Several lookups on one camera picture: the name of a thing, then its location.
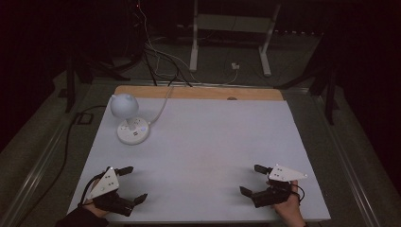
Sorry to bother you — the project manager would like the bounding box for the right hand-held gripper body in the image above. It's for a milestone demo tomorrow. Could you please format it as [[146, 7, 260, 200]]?
[[251, 164, 308, 209]]

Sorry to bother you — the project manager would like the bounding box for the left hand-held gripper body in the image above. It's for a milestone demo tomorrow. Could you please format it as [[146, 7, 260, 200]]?
[[86, 166, 137, 218]]

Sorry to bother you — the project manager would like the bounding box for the person's left hand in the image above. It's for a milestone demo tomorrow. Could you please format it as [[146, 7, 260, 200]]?
[[82, 179, 111, 219]]

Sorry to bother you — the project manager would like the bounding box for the person's right hand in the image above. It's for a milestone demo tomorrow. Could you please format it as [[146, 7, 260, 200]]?
[[266, 179, 307, 227]]

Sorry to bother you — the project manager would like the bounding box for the white table cover board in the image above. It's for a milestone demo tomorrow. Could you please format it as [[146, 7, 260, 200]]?
[[67, 96, 332, 225]]

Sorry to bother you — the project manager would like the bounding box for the white round desk lamp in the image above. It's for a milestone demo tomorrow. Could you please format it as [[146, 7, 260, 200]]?
[[109, 93, 151, 147]]

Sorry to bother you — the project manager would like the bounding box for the black metal stand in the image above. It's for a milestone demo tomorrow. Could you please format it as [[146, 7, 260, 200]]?
[[273, 29, 341, 126], [63, 51, 132, 114]]

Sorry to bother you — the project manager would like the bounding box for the wooden table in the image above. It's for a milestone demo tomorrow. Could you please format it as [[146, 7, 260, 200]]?
[[113, 84, 285, 102]]

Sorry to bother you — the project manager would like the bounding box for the white metal stand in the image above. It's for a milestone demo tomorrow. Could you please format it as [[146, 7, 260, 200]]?
[[188, 0, 283, 78]]

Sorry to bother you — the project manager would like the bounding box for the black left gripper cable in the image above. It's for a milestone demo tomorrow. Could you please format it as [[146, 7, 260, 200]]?
[[78, 171, 107, 207]]

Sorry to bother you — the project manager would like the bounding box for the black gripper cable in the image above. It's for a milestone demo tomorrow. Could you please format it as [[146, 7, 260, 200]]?
[[290, 183, 305, 203], [78, 171, 107, 207]]

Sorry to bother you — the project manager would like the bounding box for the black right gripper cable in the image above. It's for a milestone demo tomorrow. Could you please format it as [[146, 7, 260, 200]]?
[[290, 183, 305, 203]]

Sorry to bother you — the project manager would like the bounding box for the long black floor cable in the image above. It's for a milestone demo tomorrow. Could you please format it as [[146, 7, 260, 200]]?
[[14, 104, 109, 227]]

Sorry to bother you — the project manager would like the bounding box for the metal floor rail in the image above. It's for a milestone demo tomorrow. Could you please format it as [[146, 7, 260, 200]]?
[[313, 94, 381, 227], [0, 119, 75, 227]]

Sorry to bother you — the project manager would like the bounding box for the black square floor bracket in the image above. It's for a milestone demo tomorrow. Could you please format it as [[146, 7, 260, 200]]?
[[75, 112, 95, 125]]

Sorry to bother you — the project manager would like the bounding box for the white lamp cable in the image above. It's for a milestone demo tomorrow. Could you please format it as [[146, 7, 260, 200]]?
[[148, 85, 175, 126]]

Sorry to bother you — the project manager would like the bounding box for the white plug with cable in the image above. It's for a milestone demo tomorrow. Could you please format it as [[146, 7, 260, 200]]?
[[188, 61, 241, 87]]

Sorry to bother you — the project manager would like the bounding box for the black floor cable bundle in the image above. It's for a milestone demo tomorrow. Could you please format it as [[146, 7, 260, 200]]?
[[142, 42, 194, 88]]

